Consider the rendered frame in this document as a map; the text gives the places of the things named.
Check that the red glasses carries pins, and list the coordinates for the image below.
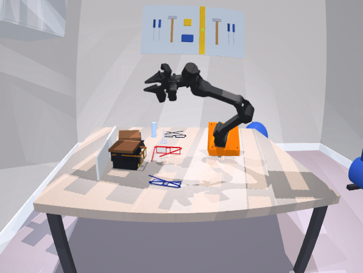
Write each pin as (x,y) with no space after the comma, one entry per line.
(162,150)

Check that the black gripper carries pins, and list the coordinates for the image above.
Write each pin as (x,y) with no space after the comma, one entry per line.
(162,77)

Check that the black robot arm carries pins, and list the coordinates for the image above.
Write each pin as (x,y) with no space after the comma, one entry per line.
(190,76)

